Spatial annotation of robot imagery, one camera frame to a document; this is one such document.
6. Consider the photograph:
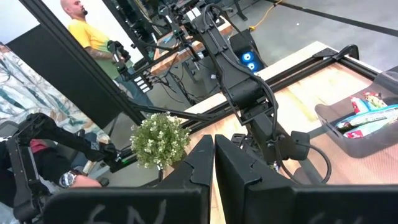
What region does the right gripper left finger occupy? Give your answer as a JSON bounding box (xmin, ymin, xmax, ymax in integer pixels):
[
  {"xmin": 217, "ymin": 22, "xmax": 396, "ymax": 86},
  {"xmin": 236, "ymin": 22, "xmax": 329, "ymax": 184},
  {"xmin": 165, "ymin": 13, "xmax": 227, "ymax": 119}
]
[{"xmin": 155, "ymin": 134, "xmax": 215, "ymax": 188}]

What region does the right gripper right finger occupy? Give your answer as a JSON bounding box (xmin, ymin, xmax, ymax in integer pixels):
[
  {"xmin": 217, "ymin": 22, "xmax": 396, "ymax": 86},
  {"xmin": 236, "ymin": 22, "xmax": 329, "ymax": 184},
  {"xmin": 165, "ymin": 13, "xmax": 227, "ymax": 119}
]
[{"xmin": 215, "ymin": 134, "xmax": 295, "ymax": 224}]

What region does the blue red-ended granola bar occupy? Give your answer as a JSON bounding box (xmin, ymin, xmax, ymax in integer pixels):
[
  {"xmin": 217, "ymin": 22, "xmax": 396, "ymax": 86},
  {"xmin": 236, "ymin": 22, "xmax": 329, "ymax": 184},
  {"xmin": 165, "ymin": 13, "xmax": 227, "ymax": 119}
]
[
  {"xmin": 343, "ymin": 119, "xmax": 398, "ymax": 139},
  {"xmin": 335, "ymin": 105, "xmax": 398, "ymax": 131},
  {"xmin": 350, "ymin": 95, "xmax": 371, "ymax": 115}
]

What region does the green and blue granola bar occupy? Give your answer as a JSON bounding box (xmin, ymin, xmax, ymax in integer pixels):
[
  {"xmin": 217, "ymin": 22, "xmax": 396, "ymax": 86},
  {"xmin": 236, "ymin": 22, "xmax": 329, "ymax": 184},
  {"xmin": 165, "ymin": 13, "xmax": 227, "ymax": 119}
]
[{"xmin": 363, "ymin": 91, "xmax": 389, "ymax": 110}]

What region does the green artificial potted plant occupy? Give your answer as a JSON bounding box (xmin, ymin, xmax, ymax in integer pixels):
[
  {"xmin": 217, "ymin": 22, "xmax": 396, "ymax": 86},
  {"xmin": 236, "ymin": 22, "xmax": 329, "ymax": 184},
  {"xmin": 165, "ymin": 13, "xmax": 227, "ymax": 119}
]
[{"xmin": 129, "ymin": 112, "xmax": 192, "ymax": 170}]

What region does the translucent dark-bordered baking mat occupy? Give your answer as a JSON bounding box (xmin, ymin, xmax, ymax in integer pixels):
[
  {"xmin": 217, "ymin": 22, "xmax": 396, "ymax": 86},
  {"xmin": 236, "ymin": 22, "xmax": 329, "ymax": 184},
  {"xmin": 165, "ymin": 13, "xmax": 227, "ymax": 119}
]
[{"xmin": 292, "ymin": 62, "xmax": 398, "ymax": 186}]

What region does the black computer with blue light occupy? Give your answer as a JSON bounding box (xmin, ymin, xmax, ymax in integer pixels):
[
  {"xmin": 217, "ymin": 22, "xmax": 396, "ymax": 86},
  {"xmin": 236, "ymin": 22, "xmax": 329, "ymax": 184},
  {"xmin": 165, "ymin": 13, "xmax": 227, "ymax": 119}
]
[{"xmin": 229, "ymin": 29, "xmax": 268, "ymax": 75}]

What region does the grey translucent plastic bin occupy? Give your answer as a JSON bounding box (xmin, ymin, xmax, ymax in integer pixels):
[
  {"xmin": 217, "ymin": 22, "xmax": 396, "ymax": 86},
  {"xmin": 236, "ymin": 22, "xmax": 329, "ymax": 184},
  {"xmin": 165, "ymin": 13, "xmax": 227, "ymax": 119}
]
[{"xmin": 314, "ymin": 65, "xmax": 398, "ymax": 159}]

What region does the background wooden table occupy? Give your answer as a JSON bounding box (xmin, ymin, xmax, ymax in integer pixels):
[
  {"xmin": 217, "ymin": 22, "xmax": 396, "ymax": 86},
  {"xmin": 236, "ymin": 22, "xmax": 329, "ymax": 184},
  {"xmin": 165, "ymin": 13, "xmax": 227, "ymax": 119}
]
[{"xmin": 150, "ymin": 21, "xmax": 234, "ymax": 77}]

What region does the silver wristwatch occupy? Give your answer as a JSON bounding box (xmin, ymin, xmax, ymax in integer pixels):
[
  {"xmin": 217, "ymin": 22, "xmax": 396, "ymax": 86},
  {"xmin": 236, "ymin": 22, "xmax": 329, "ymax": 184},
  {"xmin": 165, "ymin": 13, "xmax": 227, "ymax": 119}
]
[{"xmin": 58, "ymin": 170, "xmax": 78, "ymax": 189}]

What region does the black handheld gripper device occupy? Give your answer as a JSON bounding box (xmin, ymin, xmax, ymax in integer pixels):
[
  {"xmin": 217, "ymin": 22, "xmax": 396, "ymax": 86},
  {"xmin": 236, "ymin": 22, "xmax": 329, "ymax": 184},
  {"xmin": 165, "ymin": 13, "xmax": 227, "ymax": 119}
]
[{"xmin": 106, "ymin": 39, "xmax": 132, "ymax": 75}]

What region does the person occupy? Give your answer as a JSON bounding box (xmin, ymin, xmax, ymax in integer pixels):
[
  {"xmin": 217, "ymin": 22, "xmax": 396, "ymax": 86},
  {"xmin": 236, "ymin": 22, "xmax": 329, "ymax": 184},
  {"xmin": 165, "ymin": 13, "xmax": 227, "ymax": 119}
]
[
  {"xmin": 60, "ymin": 0, "xmax": 155, "ymax": 108},
  {"xmin": 0, "ymin": 136, "xmax": 104, "ymax": 209}
]

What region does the black partition panel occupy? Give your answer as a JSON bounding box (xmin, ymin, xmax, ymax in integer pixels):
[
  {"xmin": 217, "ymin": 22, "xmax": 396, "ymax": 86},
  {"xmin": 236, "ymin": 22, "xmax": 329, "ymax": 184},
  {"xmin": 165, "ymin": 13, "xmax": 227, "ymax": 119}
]
[{"xmin": 6, "ymin": 24, "xmax": 147, "ymax": 129}]

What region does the blue-white patterned curtain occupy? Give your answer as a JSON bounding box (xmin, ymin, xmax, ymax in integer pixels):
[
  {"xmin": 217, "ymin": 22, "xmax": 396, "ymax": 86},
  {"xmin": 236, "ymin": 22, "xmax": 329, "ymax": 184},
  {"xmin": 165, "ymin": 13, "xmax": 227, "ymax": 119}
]
[{"xmin": 0, "ymin": 42, "xmax": 111, "ymax": 144}]

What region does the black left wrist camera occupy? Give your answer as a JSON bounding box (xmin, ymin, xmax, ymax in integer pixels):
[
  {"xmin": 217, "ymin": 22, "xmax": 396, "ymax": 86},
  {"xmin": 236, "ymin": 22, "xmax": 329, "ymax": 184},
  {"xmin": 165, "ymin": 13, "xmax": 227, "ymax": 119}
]
[{"xmin": 290, "ymin": 130, "xmax": 312, "ymax": 162}]

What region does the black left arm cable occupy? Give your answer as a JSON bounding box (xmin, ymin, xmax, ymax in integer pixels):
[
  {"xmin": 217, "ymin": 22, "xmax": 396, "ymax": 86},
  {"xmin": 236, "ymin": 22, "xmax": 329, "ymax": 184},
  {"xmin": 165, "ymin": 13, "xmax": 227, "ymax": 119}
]
[{"xmin": 201, "ymin": 2, "xmax": 333, "ymax": 185}]

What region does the black frame clamp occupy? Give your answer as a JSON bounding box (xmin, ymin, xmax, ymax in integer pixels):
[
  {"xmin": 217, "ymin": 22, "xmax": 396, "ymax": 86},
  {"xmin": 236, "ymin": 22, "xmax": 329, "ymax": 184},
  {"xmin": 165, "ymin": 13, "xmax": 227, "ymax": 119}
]
[{"xmin": 331, "ymin": 44, "xmax": 361, "ymax": 62}]

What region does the yellow floor cable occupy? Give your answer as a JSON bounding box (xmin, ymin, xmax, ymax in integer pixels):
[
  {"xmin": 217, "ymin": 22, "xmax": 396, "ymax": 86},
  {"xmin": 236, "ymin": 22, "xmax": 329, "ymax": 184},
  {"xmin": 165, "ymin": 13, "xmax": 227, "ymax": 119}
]
[{"xmin": 248, "ymin": 0, "xmax": 284, "ymax": 32}]

